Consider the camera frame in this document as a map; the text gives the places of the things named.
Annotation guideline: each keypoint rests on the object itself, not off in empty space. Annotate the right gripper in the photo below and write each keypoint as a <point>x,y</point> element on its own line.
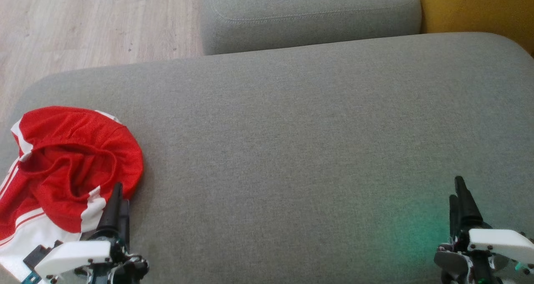
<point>500,242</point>

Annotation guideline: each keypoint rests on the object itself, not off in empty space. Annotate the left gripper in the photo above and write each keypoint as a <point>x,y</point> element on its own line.
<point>75,255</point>

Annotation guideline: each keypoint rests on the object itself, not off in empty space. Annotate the red white basketball shorts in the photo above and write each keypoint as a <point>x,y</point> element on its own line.
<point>71,138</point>

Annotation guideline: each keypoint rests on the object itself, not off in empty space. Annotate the red Bulls basketball jersey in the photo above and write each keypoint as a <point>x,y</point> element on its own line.
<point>25,238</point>

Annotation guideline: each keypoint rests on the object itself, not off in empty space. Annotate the grey sofa chaise cushion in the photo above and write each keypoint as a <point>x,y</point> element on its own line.
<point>300,150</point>

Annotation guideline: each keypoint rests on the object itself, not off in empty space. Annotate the yellow sofa backrest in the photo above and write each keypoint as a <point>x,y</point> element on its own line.
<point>479,8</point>

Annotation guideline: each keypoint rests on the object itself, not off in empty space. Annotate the grey sofa seat cushion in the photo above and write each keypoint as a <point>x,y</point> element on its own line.
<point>308,17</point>

